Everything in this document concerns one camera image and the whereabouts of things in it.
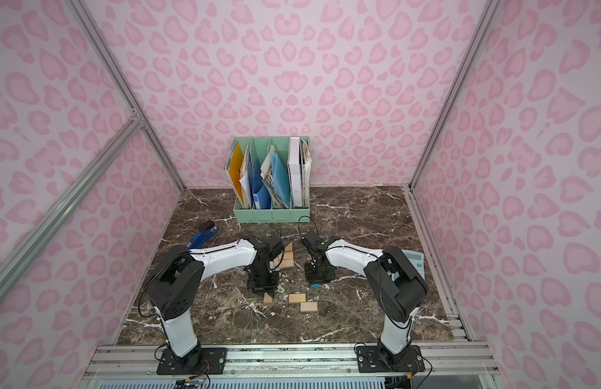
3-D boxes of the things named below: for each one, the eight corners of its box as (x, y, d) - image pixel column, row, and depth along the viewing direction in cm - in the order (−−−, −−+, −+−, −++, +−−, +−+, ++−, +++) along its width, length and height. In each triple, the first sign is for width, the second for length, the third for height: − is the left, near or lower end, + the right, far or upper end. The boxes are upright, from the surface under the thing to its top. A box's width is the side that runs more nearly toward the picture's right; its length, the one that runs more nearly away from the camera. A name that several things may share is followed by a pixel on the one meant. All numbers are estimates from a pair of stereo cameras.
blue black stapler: (186, 246, 102) (181, 241, 99) (210, 223, 110) (207, 217, 106) (196, 253, 100) (192, 247, 97) (220, 228, 108) (217, 223, 104)
